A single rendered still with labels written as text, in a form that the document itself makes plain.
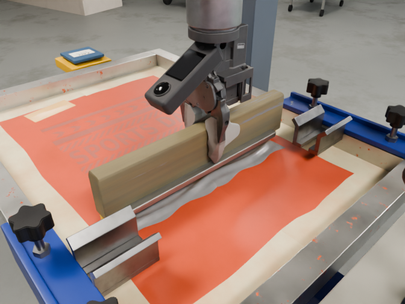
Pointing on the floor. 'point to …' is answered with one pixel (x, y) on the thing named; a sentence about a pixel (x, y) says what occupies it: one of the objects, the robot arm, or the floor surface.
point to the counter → (75, 5)
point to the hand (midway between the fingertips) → (202, 151)
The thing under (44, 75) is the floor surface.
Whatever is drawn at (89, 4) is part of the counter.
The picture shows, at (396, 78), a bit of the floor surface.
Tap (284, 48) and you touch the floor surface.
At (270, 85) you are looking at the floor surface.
